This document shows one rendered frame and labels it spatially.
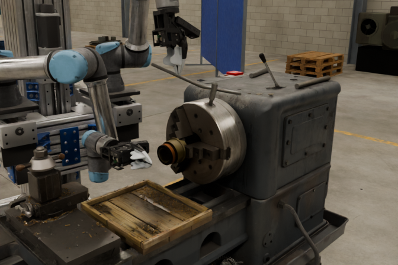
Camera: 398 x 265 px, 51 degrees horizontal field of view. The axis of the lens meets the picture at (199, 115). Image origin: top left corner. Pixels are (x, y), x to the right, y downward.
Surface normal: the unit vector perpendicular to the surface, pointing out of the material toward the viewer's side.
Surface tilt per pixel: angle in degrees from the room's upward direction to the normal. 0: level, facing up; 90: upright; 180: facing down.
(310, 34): 90
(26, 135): 90
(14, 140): 90
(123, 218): 0
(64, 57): 89
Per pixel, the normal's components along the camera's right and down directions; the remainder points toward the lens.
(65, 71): -0.10, 0.26
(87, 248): 0.01, -0.96
